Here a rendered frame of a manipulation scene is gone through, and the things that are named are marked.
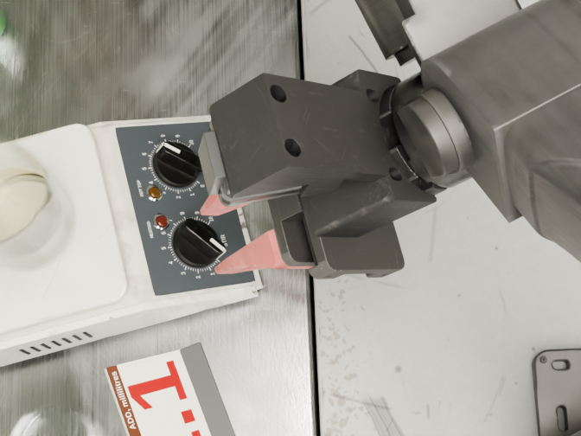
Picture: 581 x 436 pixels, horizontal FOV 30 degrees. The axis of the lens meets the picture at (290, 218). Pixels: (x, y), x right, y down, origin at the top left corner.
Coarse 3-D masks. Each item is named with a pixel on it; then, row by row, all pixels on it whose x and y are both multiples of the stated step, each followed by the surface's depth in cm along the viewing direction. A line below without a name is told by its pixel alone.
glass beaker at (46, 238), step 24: (0, 144) 61; (24, 144) 60; (0, 168) 65; (48, 168) 60; (48, 192) 60; (48, 216) 61; (72, 216) 66; (0, 240) 59; (24, 240) 61; (48, 240) 63; (0, 264) 66; (24, 264) 65; (48, 264) 66
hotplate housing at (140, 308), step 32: (96, 128) 71; (128, 192) 70; (128, 224) 69; (128, 256) 69; (224, 288) 70; (256, 288) 73; (64, 320) 68; (96, 320) 68; (128, 320) 70; (160, 320) 72; (0, 352) 69; (32, 352) 71
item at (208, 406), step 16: (176, 352) 73; (192, 352) 73; (192, 368) 73; (208, 368) 73; (192, 384) 73; (208, 384) 73; (192, 400) 72; (208, 400) 72; (208, 416) 72; (224, 416) 72; (128, 432) 68; (208, 432) 72; (224, 432) 72
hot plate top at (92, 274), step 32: (64, 128) 69; (64, 160) 68; (96, 160) 68; (96, 192) 68; (96, 224) 67; (64, 256) 67; (96, 256) 67; (0, 288) 66; (32, 288) 66; (64, 288) 66; (96, 288) 66; (128, 288) 67; (0, 320) 66; (32, 320) 66
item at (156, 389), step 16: (128, 368) 70; (144, 368) 71; (160, 368) 72; (176, 368) 73; (128, 384) 70; (144, 384) 71; (160, 384) 71; (176, 384) 72; (144, 400) 70; (160, 400) 71; (176, 400) 71; (144, 416) 70; (160, 416) 70; (176, 416) 71; (192, 416) 72; (144, 432) 69; (160, 432) 70; (176, 432) 70; (192, 432) 71
